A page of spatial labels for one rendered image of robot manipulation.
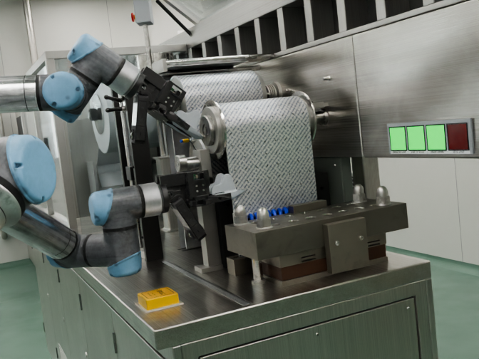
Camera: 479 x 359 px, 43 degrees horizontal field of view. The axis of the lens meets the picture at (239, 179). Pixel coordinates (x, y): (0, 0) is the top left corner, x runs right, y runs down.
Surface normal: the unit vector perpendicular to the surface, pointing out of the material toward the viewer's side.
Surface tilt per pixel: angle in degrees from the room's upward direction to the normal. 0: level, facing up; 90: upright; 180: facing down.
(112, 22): 90
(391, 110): 90
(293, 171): 90
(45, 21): 90
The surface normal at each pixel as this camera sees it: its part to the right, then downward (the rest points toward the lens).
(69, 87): 0.15, 0.07
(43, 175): 0.96, -0.16
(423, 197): -0.90, 0.15
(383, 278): 0.42, 0.04
